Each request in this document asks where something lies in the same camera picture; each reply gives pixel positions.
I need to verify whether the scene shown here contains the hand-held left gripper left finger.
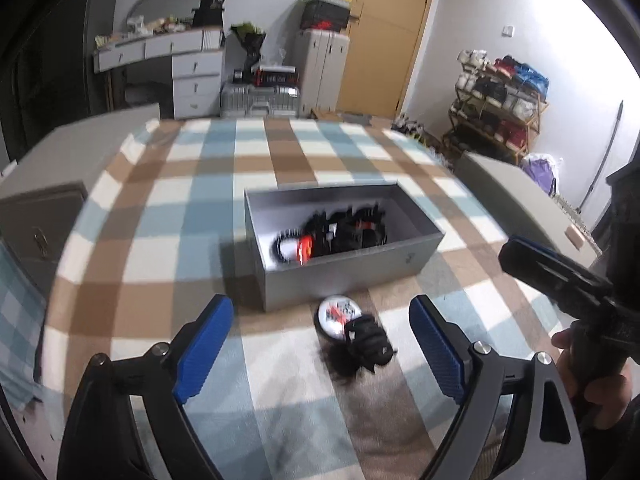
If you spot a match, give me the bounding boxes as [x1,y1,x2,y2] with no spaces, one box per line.
[57,294,235,480]

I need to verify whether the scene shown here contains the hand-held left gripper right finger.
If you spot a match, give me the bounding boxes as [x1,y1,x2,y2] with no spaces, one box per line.
[409,295,586,480]

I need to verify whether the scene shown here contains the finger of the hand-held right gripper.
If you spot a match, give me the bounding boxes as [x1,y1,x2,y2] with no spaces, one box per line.
[498,235,617,322]

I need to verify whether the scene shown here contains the black toy with white disc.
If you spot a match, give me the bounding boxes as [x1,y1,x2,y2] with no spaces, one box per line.
[342,314,395,372]

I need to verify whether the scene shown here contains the white round compact case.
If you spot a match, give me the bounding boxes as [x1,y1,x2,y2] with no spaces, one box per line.
[314,295,362,343]

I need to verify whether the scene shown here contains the silver grey cardboard box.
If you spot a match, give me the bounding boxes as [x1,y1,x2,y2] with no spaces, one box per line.
[243,182,447,313]

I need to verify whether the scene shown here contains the black bead bracelet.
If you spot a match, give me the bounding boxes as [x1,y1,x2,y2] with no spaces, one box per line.
[270,232,301,267]

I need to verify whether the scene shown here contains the black red toy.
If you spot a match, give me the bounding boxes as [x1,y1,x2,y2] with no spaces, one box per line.
[310,204,388,257]

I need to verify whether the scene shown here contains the person's right hand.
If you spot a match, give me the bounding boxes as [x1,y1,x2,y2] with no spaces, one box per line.
[550,330,636,432]

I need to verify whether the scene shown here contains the grey bench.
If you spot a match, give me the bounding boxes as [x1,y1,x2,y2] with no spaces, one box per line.
[0,104,162,291]
[454,151,601,261]

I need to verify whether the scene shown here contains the purple bag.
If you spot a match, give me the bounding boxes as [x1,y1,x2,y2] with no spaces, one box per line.
[520,154,563,201]

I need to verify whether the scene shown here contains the brown blue checked blanket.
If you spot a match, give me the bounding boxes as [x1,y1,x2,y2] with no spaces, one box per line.
[35,117,601,480]

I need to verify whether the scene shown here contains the wooden shoe rack with shoes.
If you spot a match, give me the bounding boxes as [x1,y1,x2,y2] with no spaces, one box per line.
[442,49,551,166]

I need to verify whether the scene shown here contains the blue checked cloth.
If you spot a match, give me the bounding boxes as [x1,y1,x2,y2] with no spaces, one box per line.
[0,240,48,406]

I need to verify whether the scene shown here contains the shoes on floor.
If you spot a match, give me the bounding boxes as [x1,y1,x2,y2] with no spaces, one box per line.
[391,114,441,148]

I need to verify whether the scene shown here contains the silver suitcase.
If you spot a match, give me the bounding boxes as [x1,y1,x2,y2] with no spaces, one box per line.
[220,82,302,121]

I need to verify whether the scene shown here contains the black box with red trim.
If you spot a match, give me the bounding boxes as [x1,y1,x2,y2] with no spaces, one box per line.
[252,65,301,88]

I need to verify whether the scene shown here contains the white desk with drawers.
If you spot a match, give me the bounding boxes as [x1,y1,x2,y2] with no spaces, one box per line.
[92,27,226,121]

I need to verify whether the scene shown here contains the wooden door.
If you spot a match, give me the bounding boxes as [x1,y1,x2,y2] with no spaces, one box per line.
[340,0,443,120]

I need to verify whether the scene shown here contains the white suitcase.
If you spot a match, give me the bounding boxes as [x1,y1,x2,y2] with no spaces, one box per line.
[291,29,351,118]

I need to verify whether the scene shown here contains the green bouquet in black wrap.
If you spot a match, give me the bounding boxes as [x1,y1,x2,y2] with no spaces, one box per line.
[229,22,267,68]

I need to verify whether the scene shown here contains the dark wardrobe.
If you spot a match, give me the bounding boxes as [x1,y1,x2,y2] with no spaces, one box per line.
[0,0,116,161]

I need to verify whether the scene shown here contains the black shoe box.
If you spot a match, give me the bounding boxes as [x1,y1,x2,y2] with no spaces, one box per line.
[300,1,351,33]

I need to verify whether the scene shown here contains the black bag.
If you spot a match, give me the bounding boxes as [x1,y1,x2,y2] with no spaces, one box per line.
[192,0,231,28]

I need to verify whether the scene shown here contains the grey arched mirror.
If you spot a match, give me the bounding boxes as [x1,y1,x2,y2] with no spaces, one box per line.
[125,0,201,31]

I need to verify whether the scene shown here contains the mop handle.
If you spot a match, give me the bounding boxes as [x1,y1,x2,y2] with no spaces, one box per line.
[575,100,626,213]

